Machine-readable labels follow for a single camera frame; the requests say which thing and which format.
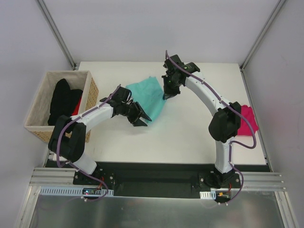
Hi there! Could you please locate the teal t-shirt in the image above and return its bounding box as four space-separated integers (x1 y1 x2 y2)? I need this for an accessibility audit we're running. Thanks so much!
126 77 165 123

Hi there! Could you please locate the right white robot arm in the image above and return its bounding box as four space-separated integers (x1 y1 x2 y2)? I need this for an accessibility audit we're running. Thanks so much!
162 55 241 189

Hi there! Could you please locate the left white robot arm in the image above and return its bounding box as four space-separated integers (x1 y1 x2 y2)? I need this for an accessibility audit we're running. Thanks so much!
48 86 151 185

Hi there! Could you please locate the red garment in basket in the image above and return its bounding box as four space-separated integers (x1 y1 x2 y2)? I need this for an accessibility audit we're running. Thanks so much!
71 96 82 116

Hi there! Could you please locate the black garment in basket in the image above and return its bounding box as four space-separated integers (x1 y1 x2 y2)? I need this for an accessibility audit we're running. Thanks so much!
47 79 83 126

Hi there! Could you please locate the wicker laundry basket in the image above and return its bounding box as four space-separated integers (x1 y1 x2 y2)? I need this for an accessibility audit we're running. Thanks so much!
25 71 99 143

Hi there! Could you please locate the pink folded t-shirt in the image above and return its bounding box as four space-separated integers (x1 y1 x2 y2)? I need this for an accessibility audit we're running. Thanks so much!
237 104 259 137

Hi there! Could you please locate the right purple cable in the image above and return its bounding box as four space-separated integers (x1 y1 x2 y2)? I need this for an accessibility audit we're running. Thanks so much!
165 49 257 206

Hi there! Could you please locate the purple cable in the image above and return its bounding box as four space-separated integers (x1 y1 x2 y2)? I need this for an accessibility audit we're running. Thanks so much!
165 49 257 206
57 84 123 202

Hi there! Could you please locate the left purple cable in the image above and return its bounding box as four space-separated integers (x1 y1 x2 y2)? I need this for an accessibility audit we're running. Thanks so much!
57 84 123 202

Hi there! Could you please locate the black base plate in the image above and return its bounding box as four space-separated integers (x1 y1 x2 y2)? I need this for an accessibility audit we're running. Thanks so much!
73 162 241 199

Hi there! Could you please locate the left aluminium corner post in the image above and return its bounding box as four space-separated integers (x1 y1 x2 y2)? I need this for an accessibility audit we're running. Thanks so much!
36 0 77 70

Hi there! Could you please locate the aluminium corner post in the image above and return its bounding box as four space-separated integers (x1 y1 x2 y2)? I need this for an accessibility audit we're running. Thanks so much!
240 0 288 72
36 0 77 70

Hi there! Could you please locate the left white cable duct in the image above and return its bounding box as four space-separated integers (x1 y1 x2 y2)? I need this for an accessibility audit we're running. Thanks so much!
40 186 114 197

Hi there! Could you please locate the white cable duct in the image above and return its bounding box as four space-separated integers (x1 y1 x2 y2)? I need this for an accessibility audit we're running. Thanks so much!
40 186 114 197
199 190 216 200

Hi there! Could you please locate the right white cable duct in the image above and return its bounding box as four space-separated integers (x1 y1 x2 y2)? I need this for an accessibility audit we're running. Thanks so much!
199 190 216 200

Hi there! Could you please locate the right aluminium corner post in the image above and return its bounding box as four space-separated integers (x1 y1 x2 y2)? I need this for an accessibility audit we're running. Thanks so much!
240 0 288 72

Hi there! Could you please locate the aluminium rail frame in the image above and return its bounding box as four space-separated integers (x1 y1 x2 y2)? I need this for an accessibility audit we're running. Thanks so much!
29 168 287 191

